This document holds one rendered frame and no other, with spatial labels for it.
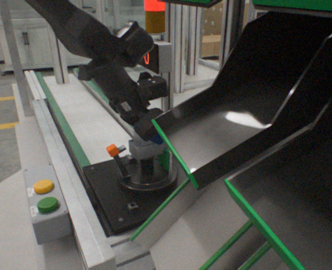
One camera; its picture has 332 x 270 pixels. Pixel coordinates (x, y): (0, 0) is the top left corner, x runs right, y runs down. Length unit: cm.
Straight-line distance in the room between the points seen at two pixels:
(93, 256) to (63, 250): 17
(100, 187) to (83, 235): 13
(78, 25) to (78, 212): 35
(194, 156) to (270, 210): 10
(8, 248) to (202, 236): 46
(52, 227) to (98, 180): 14
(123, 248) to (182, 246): 13
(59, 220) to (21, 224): 18
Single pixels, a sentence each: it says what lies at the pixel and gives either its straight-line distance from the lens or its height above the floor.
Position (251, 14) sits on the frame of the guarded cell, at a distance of 182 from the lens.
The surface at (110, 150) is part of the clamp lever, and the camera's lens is 60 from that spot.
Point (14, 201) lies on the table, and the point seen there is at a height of 86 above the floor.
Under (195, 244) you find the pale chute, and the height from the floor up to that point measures 104.
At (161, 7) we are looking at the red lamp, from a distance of 77.
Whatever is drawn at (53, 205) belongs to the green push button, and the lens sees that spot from 65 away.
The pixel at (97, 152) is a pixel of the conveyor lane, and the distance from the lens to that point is 92.
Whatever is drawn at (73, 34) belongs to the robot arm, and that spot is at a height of 130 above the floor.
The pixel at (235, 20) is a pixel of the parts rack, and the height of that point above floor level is 132.
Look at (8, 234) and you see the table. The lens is 79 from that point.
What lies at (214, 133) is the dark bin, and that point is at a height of 121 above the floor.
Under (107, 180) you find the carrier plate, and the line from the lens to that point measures 69.
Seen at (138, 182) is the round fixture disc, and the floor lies 99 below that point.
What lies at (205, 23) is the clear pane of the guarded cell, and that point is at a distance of 219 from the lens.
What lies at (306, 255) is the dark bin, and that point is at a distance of 24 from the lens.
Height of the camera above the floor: 136
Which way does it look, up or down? 27 degrees down
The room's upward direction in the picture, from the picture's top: straight up
